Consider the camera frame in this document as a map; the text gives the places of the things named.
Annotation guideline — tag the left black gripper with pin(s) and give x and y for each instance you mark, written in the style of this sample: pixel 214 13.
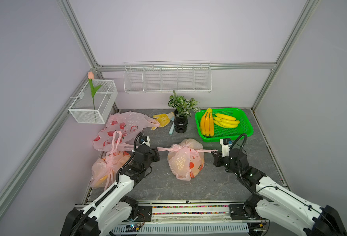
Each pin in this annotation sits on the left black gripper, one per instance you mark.
pixel 154 153

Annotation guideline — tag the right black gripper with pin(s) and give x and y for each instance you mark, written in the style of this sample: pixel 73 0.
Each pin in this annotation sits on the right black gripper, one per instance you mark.
pixel 217 158

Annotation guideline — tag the pink strawberry plastic bag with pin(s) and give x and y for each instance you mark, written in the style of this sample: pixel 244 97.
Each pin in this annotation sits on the pink strawberry plastic bag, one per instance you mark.
pixel 121 129

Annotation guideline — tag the pale yellow banana bunch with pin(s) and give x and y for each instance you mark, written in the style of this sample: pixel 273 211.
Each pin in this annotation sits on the pale yellow banana bunch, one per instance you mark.
pixel 225 121

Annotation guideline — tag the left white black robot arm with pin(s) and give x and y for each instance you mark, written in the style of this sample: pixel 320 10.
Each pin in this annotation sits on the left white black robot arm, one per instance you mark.
pixel 111 194

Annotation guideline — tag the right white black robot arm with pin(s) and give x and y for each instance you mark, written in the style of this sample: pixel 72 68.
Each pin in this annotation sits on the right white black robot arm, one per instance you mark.
pixel 271 201

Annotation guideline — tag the green plastic basket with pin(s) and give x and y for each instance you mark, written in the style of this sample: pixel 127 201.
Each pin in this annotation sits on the green plastic basket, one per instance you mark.
pixel 244 127

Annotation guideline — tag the light blue white tube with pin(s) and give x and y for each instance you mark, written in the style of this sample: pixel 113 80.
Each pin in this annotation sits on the light blue white tube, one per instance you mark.
pixel 171 129

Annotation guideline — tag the potted plant black vase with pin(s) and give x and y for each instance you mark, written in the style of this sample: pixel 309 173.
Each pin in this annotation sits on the potted plant black vase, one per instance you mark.
pixel 183 108

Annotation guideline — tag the pink artificial tulip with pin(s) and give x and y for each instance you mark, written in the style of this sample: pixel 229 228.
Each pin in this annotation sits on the pink artificial tulip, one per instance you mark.
pixel 93 89

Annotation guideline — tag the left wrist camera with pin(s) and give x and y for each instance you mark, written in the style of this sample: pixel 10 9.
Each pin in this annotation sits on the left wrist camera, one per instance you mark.
pixel 144 140

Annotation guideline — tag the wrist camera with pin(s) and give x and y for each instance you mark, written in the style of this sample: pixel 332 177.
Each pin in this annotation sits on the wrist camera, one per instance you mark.
pixel 225 145
pixel 144 140

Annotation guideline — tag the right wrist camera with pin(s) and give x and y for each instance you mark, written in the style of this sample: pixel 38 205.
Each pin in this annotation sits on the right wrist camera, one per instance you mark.
pixel 225 145

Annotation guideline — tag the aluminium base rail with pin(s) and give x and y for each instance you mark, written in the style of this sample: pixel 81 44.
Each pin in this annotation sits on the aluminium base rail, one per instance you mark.
pixel 197 218

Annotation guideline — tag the white wire side basket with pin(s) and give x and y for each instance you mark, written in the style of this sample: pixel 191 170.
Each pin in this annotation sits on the white wire side basket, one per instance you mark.
pixel 81 108

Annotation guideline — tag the white wire wall shelf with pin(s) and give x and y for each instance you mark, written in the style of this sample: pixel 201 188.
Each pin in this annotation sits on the white wire wall shelf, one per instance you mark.
pixel 179 76

